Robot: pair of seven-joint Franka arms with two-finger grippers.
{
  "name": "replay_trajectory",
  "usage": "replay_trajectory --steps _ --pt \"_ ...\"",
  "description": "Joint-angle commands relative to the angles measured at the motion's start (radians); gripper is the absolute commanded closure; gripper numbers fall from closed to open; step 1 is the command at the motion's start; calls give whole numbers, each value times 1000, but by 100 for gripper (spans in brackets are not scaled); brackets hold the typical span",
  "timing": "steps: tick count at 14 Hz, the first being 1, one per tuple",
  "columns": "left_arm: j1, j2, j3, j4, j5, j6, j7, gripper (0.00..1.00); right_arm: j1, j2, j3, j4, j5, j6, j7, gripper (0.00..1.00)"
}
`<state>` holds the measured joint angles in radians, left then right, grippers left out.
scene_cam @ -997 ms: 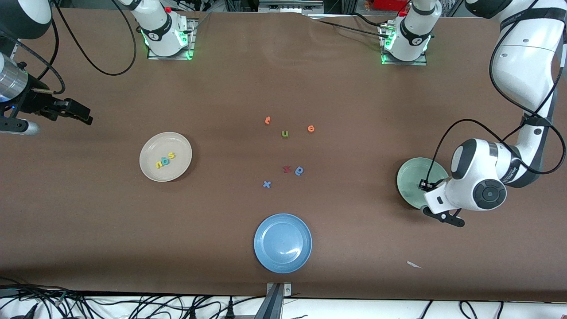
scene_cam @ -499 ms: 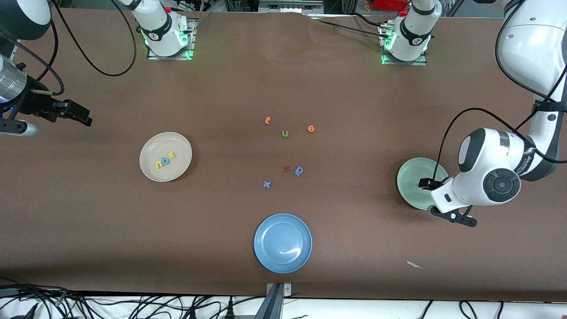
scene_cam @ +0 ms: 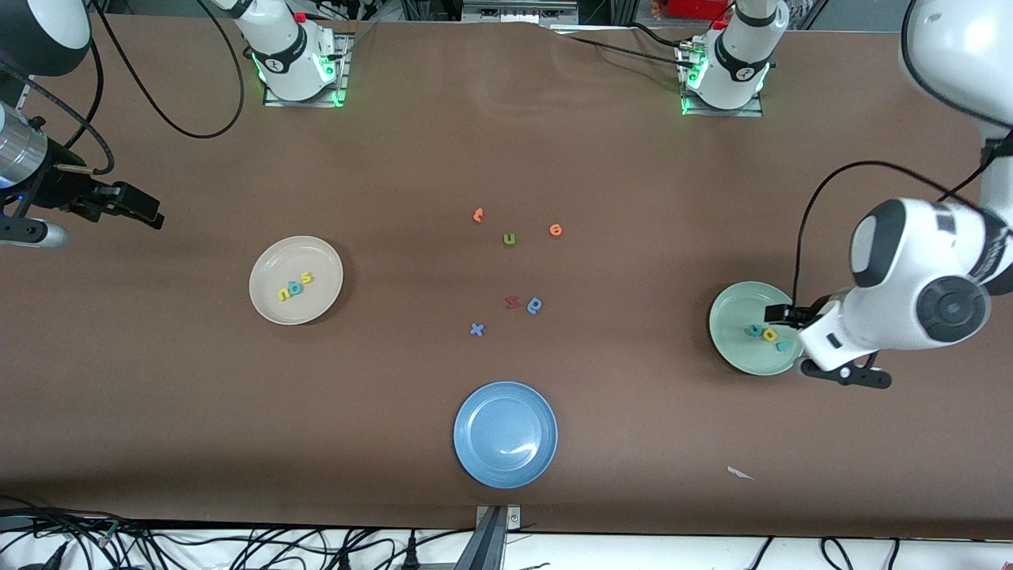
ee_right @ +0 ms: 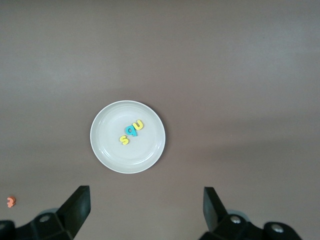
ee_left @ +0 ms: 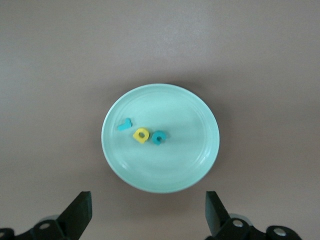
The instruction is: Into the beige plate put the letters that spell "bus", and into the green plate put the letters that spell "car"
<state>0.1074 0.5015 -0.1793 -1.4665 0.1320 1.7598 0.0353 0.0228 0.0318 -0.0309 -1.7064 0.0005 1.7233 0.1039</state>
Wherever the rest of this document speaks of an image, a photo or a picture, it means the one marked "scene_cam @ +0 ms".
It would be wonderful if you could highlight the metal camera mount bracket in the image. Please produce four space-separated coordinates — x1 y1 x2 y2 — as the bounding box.
455 504 523 570

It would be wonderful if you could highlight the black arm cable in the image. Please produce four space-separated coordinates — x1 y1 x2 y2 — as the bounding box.
791 131 1013 314
0 0 245 177

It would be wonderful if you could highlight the black base cable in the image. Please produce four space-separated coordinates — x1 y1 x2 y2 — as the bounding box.
629 22 699 47
566 35 688 64

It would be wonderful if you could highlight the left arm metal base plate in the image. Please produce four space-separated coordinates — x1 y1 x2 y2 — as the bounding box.
679 40 764 118

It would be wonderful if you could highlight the brown table cover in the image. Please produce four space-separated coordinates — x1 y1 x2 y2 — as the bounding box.
0 14 1013 541

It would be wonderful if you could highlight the red box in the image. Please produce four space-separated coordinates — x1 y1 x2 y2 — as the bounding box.
666 0 733 20

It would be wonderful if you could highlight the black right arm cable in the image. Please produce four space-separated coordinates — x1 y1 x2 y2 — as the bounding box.
0 0 245 177

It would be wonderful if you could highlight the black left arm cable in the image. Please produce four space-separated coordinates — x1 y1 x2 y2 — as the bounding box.
791 131 1013 314

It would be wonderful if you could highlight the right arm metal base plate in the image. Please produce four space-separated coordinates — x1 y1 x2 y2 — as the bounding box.
263 32 350 109

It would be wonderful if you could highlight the beige brown plate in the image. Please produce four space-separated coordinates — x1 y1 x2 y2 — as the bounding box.
249 235 344 326

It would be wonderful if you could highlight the light green plate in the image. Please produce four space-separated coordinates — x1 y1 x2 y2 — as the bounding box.
708 281 805 377

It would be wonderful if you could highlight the grey metal box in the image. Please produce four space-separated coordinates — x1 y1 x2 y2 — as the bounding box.
461 0 580 25

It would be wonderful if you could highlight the blue plate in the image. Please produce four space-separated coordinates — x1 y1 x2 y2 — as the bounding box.
453 381 559 489

